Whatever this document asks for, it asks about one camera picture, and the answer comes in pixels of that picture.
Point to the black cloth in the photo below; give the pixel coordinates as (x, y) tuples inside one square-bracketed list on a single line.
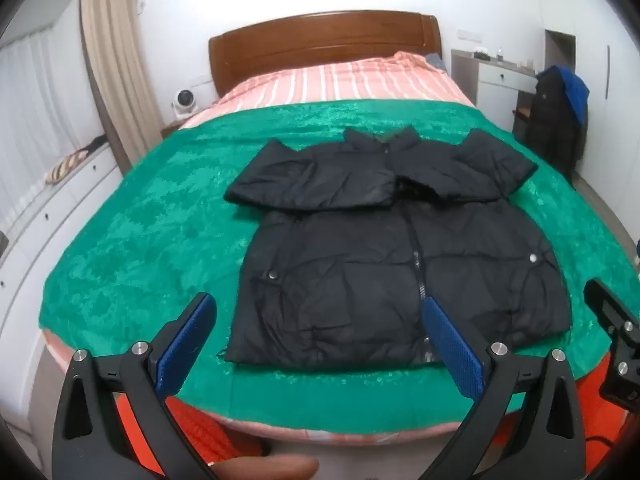
[(95, 145)]

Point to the white desk with drawer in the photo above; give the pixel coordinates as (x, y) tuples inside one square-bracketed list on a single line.
[(495, 80)]

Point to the beige curtain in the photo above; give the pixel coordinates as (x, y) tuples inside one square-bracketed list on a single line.
[(115, 60)]

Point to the wooden nightstand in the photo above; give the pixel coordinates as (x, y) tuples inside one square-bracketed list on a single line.
[(172, 129)]

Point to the striped folded cloth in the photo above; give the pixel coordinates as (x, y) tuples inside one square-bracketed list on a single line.
[(65, 167)]

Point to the grey pillow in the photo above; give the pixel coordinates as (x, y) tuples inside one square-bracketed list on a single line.
[(435, 61)]

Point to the white round fan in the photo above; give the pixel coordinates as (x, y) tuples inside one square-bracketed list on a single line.
[(183, 100)]

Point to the black puffer jacket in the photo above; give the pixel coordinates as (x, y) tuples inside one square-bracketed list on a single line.
[(340, 270)]

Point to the white sheer curtain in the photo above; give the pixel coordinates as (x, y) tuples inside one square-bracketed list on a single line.
[(40, 100)]

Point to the pink striped bedsheet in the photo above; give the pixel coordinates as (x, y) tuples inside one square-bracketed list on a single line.
[(325, 82)]

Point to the wooden headboard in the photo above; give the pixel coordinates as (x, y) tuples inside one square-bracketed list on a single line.
[(300, 35)]

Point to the blue garment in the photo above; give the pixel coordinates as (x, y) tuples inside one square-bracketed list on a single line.
[(575, 90)]

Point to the white low cabinet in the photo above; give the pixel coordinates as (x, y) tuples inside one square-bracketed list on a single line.
[(60, 205)]

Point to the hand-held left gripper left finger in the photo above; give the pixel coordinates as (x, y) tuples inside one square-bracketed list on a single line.
[(185, 340)]

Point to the person's left hand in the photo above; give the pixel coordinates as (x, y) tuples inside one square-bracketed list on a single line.
[(280, 469)]

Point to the green plush blanket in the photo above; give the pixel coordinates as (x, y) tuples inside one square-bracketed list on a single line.
[(150, 240)]

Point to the white wardrobe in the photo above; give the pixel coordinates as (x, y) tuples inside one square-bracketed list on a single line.
[(617, 130)]

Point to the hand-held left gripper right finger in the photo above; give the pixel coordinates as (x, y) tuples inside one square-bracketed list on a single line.
[(452, 347)]

